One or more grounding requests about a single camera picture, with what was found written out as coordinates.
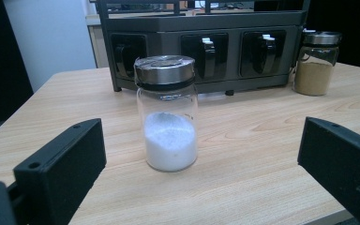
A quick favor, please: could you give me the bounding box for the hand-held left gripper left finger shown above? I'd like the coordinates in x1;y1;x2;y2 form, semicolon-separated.
13;117;108;225

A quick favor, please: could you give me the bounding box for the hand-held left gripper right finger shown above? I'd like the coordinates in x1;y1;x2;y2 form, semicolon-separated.
297;116;360;225

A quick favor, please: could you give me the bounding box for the glass jar with brown powder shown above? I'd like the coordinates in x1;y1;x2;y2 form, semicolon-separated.
293;29;343;97

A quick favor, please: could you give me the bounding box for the glass jar with white powder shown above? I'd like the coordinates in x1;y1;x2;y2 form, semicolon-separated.
133;54;200;173

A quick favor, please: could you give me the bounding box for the dark grey spice rack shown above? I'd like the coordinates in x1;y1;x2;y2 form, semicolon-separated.
96;0;311;97

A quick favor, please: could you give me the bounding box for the beige cabinet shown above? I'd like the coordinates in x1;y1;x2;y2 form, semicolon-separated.
85;12;111;69

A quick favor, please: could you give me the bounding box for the black seasoning box with handle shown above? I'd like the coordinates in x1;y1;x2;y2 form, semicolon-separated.
181;32;229;83
239;30;287;78
110;32;148;81

